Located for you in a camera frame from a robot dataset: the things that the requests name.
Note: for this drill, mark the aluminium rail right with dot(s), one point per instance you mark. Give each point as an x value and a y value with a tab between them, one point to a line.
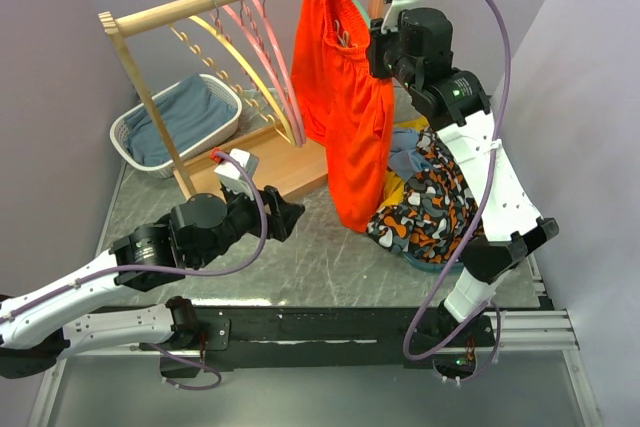
537	331

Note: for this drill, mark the camouflage patterned shorts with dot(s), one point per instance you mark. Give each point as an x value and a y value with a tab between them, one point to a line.
436	210

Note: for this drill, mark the orange shorts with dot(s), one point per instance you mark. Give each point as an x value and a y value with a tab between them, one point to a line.
345	109

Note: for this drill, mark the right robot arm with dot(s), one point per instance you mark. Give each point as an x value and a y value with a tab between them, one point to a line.
507	226

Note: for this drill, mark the yellow hanger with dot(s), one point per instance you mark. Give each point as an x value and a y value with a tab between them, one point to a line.
259	81

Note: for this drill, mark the teal round tray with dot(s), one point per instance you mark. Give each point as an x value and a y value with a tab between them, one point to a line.
430	267

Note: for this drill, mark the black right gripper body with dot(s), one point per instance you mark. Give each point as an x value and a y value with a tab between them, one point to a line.
385	59

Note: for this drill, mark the light blue garment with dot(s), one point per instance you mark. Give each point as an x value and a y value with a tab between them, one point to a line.
404	159

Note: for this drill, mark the blue-grey cloth in basket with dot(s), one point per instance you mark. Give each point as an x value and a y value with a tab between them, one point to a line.
185	117

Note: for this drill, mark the wooden clothes rack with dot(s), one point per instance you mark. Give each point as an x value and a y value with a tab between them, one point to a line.
277	154

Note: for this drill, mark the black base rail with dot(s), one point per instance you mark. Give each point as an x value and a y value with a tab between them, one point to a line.
289	337

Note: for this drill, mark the white laundry basket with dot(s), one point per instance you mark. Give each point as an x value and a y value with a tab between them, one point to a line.
125	132

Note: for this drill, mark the yellow garment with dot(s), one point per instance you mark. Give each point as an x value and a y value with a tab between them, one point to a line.
393	185

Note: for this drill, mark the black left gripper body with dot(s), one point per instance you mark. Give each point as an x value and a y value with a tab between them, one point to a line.
241	220

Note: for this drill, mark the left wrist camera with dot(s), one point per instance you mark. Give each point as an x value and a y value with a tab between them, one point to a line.
235	170

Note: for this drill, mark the pink hanger left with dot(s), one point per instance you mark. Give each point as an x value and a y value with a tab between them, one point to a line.
252	19

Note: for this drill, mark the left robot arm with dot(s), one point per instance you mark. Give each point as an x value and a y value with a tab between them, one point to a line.
64	318

